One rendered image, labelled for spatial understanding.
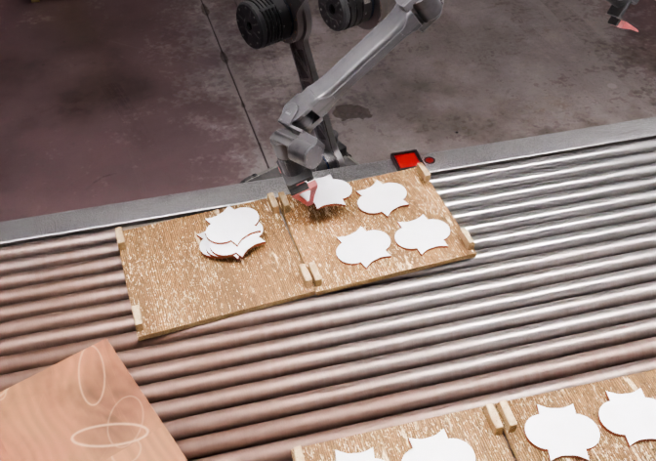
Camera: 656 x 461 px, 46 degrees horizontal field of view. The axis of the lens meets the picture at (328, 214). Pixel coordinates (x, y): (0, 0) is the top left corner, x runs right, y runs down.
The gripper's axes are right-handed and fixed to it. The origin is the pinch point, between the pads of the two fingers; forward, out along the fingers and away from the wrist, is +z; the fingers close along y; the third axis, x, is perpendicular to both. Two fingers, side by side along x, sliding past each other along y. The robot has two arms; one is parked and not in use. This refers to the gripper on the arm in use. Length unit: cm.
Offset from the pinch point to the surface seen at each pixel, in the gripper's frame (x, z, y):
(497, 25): 154, 147, -217
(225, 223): -20.6, -1.8, 0.1
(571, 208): 62, 27, 18
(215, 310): -29.8, 0.1, 22.8
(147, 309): -43.6, -3.8, 17.5
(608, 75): 184, 155, -150
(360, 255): 6.0, 9.0, 18.2
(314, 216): 0.2, 8.2, 0.6
